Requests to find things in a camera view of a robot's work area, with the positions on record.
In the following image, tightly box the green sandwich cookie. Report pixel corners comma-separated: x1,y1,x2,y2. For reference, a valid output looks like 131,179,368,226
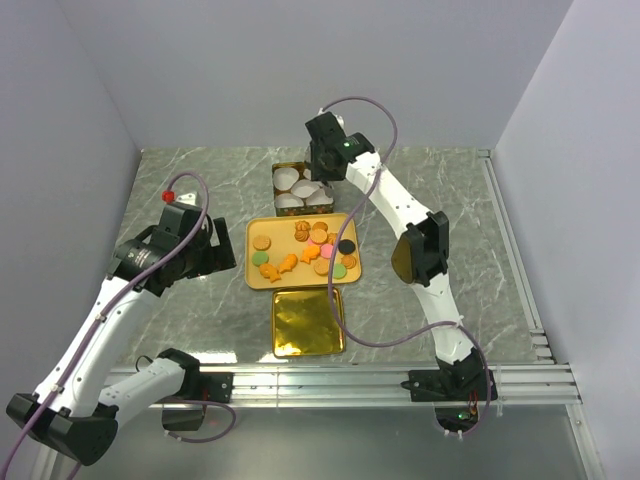
332,264,347,279
251,251,269,267

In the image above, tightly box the dotted sandwich cookie left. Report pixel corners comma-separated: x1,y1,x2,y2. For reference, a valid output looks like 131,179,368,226
252,235,271,251

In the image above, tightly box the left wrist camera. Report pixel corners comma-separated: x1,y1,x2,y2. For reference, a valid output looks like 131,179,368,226
161,190,199,206

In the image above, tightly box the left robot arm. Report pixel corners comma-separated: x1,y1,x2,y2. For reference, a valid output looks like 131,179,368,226
6,201,236,466

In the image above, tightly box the orange fish cookie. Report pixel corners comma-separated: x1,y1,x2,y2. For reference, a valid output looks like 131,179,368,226
258,263,281,283
278,254,298,273
300,244,321,264

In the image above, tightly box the green sandwich cookie right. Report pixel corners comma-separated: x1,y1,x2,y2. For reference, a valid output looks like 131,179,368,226
332,264,347,279

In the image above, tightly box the aluminium rail frame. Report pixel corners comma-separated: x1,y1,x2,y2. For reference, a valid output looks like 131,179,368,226
104,148,584,412

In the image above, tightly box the brown swirl cookie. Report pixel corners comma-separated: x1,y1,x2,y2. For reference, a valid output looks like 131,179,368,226
294,230,309,242

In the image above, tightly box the small swirl cookie right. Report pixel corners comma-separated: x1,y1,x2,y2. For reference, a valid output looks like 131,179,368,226
341,255,357,269

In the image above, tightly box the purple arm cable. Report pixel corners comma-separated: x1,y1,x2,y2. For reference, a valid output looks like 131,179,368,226
319,95,489,441
3,172,237,480

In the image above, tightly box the large dotted sandwich cookie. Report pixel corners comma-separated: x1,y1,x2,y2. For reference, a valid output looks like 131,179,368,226
309,229,328,245

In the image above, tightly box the yellow plastic tray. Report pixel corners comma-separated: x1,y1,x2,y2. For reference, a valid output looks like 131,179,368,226
245,213,347,290

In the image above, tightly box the flower cookie top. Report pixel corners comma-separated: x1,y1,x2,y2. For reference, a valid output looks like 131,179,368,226
295,220,311,232

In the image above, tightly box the pink sandwich cookie lower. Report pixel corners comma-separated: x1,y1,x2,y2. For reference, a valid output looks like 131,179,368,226
320,243,334,259

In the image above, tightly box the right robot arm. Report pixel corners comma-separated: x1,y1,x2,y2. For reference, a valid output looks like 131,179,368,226
305,111,497,402

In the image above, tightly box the green cookie tin box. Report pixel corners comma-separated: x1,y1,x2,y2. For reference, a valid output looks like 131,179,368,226
271,162,335,217

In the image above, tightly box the gold tin lid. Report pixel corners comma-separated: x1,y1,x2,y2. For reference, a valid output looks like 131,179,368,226
271,287,346,359

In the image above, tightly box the chocolate chip cookie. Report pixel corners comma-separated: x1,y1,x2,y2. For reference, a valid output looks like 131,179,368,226
312,221,328,233

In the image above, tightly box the dotted sandwich cookie right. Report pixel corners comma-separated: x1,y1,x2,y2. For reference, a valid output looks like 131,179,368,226
313,258,330,277

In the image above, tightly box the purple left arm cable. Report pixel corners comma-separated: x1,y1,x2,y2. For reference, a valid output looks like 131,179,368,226
3,172,237,480

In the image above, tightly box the white paper cup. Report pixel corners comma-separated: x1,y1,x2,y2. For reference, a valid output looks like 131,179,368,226
272,167,300,192
275,193,305,209

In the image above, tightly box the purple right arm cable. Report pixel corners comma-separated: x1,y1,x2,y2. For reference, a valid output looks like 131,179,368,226
319,95,489,441

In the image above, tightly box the green sandwich cookie left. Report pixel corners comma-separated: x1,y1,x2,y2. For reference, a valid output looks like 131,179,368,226
251,251,269,267

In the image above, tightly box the black sandwich cookie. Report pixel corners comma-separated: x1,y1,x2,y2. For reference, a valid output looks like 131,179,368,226
338,239,356,255

